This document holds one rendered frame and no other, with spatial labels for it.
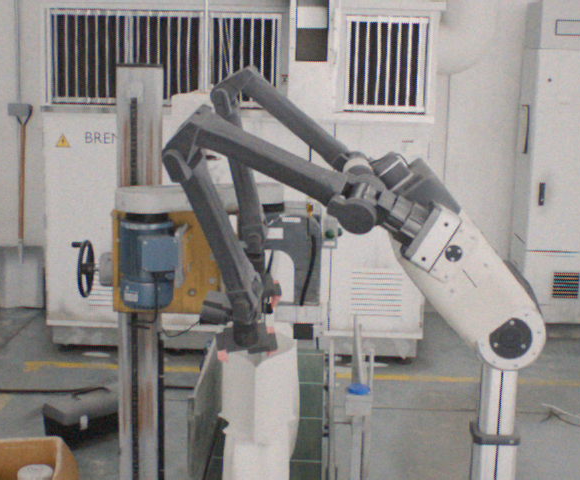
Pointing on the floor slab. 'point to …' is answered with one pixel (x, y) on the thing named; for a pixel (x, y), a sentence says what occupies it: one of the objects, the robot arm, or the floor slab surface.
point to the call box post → (355, 447)
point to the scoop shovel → (20, 256)
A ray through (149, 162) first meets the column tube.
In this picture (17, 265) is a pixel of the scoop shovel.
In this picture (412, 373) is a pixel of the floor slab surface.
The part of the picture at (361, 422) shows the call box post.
